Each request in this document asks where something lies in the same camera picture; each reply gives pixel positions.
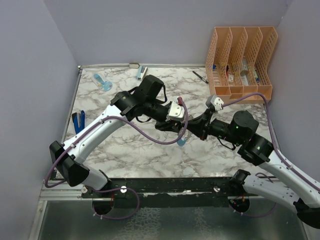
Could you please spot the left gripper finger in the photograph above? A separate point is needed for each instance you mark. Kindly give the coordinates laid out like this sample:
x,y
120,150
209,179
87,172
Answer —
x,y
175,128
162,126

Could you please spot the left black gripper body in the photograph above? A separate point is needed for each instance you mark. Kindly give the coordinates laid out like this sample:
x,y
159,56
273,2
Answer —
x,y
156,111

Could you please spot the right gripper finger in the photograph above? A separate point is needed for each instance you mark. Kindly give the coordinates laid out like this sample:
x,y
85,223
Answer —
x,y
202,121
198,132

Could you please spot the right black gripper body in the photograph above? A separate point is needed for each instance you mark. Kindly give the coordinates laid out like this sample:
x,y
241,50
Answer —
x,y
220,129

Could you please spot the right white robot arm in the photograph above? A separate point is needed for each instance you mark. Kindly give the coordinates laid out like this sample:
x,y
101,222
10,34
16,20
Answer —
x,y
300,193

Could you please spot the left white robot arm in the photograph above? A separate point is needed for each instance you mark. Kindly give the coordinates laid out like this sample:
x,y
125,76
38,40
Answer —
x,y
68,157

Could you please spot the light blue white stapler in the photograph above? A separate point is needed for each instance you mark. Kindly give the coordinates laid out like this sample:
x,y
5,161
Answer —
x,y
142,71

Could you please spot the black pen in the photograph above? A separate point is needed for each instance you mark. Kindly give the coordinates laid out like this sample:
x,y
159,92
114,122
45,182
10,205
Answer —
x,y
200,77

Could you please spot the items in organizer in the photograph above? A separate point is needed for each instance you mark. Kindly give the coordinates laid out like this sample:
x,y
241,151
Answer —
x,y
243,72

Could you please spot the blue packaged item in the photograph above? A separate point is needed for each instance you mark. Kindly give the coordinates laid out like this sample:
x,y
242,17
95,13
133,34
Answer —
x,y
101,83

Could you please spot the orange desk file organizer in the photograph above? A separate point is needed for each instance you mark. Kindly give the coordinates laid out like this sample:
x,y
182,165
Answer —
x,y
237,62

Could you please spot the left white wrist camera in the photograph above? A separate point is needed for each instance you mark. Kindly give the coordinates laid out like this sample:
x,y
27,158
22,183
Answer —
x,y
176,112

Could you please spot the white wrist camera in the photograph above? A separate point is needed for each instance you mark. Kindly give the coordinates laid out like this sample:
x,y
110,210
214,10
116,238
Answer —
x,y
215,104
176,112

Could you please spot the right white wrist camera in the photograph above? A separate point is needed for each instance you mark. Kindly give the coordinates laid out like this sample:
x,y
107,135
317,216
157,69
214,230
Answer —
x,y
215,104

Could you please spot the beige wall clip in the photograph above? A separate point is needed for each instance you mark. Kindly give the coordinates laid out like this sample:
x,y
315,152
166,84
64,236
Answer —
x,y
134,65

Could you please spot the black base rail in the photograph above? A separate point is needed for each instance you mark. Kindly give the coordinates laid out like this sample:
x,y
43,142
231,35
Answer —
x,y
172,192

